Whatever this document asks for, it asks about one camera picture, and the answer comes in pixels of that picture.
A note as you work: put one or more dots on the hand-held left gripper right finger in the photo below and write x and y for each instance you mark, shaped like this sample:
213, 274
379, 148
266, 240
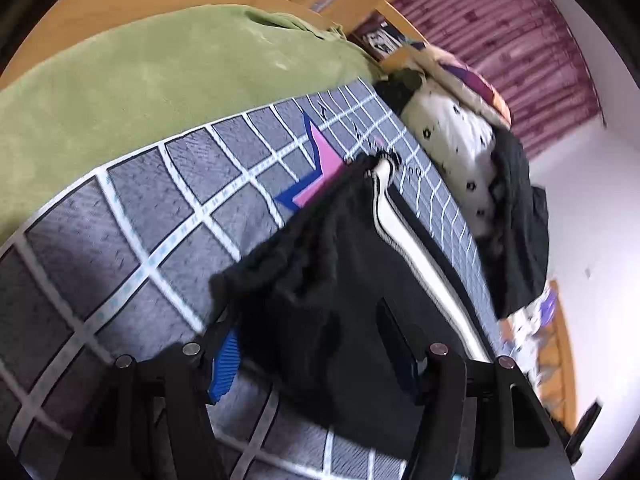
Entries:
400, 360

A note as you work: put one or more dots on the black and white picture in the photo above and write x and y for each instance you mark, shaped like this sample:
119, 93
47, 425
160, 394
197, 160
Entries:
382, 40

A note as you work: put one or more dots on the white spotted pillow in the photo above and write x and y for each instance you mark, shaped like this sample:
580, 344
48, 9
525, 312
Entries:
450, 145

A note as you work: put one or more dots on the purple and orange pillow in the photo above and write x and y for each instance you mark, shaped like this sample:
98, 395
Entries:
475, 82

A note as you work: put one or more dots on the black jacket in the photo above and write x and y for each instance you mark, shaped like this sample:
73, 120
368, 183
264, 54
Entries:
520, 220

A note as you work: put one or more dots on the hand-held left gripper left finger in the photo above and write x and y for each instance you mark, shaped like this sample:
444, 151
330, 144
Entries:
226, 365

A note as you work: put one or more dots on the black pants with white waistband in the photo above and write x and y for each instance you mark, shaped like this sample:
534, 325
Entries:
320, 280

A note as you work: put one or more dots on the purple patterned curtain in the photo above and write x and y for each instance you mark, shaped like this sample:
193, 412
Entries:
500, 25

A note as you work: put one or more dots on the grey checked blanket with stars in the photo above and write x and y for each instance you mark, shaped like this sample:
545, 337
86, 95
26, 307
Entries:
125, 220

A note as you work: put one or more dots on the green bed sheet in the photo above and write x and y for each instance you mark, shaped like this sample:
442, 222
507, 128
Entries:
150, 75

